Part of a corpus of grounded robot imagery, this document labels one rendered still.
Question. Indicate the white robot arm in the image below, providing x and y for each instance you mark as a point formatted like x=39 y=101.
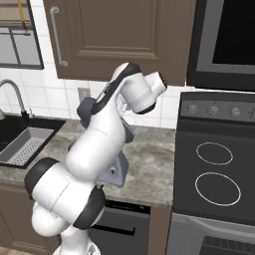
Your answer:
x=96 y=146

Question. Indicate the grey-blue stand mixer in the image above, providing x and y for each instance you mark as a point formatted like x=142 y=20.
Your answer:
x=116 y=169

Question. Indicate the grey stove knob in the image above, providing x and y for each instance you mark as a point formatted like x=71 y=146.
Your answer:
x=235 y=112
x=192 y=108
x=214 y=110

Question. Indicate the grey perforated sink tray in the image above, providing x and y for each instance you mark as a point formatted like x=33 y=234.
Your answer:
x=28 y=146

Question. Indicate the dark grey dishwasher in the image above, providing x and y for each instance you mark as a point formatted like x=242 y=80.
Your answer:
x=132 y=229

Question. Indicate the black stove with hob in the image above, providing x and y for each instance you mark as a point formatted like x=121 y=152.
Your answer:
x=212 y=186

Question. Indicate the silver curved tap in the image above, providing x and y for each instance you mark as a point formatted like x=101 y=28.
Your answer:
x=18 y=96

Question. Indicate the black sink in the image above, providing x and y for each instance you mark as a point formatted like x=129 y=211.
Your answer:
x=13 y=126

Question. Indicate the black microwave oven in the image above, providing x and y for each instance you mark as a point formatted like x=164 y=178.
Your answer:
x=225 y=40

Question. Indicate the brown base cupboard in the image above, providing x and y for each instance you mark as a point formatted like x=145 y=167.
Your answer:
x=13 y=215

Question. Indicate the grey wall socket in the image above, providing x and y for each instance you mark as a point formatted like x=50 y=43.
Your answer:
x=83 y=95

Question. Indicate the brown wall cupboard door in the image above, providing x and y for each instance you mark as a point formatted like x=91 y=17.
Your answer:
x=132 y=36

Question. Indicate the window with dark frame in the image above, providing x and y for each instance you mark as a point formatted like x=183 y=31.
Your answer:
x=16 y=46

